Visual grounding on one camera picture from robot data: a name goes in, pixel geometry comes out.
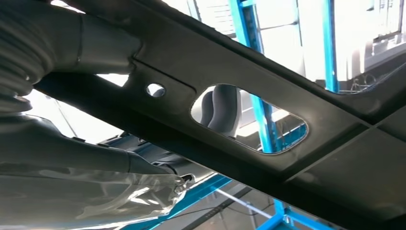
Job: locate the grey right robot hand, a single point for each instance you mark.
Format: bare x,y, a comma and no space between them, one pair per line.
63,190

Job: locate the large black plastic car part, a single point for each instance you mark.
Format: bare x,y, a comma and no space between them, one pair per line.
152,155

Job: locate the blue metal shelf rack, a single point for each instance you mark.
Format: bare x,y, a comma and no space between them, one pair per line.
245,28

